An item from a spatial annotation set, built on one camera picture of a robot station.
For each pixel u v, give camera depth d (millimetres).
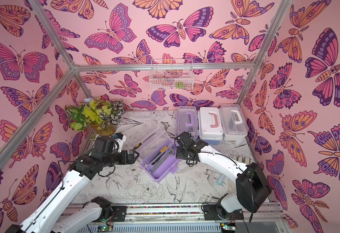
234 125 973
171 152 950
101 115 854
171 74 950
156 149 898
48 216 396
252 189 403
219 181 824
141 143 877
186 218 729
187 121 1057
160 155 857
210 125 961
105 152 560
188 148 633
